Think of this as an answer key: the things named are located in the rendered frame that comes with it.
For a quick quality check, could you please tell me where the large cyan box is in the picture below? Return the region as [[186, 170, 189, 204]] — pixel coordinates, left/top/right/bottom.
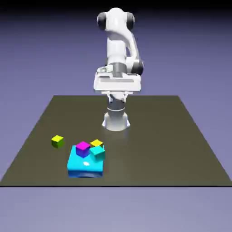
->
[[67, 145, 105, 179]]

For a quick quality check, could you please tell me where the small yellow-green cube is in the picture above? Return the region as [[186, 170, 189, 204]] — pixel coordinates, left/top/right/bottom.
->
[[51, 135, 64, 149]]

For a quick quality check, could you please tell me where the small magenta cube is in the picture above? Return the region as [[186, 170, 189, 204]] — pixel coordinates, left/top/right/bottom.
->
[[75, 141, 91, 159]]

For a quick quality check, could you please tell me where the small orange cube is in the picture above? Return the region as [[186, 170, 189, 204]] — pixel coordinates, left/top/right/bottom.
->
[[90, 139, 104, 148]]

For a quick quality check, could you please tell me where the small teal cube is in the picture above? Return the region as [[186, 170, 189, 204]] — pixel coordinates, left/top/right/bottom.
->
[[89, 145, 106, 161]]

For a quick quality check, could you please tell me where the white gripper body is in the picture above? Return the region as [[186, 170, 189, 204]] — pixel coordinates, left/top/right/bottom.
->
[[93, 71, 142, 95]]

